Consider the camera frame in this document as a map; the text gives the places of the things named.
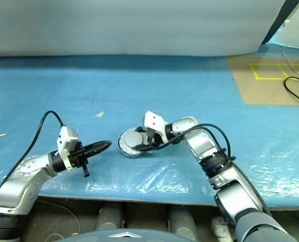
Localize large white backdrop board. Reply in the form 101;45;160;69
0;0;293;58

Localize white rounded lump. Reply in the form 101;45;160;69
211;216;233;239

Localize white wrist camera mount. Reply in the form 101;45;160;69
56;126;80;170
142;110;169;142

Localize silver motor housing copper windings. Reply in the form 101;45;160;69
117;127;156;159

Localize grey rounded robot torso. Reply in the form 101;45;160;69
68;227;191;242

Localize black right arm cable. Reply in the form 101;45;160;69
136;123;272;214

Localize grey rounded cylinder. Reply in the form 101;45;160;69
97;201;124;231
169;205;198;234

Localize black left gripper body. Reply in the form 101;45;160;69
68;145;91;178

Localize blue plastic table cover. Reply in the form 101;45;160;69
0;41;299;208

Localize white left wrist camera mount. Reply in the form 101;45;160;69
56;126;80;170

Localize yellow tape rectangles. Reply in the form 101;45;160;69
249;63;299;81

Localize white panel behind post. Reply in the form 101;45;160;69
277;0;299;50

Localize thin white wire under table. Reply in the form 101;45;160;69
37;200;82;238

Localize black looped cable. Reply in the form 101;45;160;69
283;76;299;107

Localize thin white cable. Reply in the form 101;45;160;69
281;44;299;82

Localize silver round housing lid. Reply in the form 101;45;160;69
119;130;148;155

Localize brown cardboard sheet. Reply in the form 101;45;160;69
226;55;299;105

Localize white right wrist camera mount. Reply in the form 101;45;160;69
142;110;169;142

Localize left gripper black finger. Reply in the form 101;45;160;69
88;140;113;150
87;146;109;156

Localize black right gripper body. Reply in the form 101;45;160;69
148;131;167;150

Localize dark slanted post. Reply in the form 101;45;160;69
262;0;299;45

